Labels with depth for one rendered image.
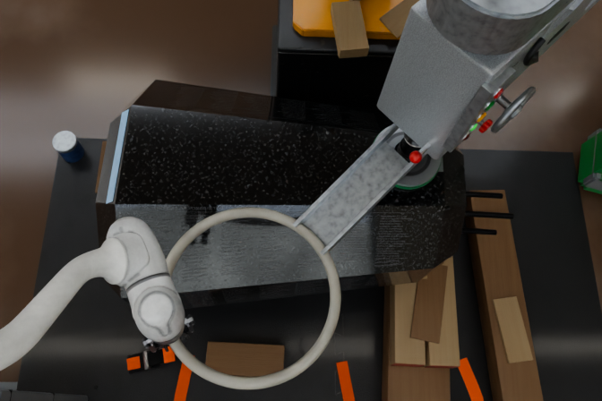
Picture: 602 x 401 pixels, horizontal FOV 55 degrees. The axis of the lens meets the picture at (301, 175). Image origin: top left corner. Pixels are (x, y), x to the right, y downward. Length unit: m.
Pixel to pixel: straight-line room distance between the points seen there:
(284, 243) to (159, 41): 1.55
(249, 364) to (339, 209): 0.91
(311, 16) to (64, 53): 1.44
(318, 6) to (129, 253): 1.21
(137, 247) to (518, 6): 0.90
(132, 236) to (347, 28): 1.09
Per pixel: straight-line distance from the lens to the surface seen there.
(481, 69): 1.19
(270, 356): 2.36
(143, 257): 1.33
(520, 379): 2.55
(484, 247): 2.60
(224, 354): 2.36
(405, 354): 2.30
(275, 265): 1.86
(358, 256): 1.86
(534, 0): 1.11
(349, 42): 2.03
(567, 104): 3.20
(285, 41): 2.12
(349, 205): 1.66
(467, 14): 1.09
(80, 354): 2.59
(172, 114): 1.90
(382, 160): 1.68
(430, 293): 2.34
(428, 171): 1.83
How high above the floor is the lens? 2.48
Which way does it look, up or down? 68 degrees down
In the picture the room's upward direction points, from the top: 8 degrees clockwise
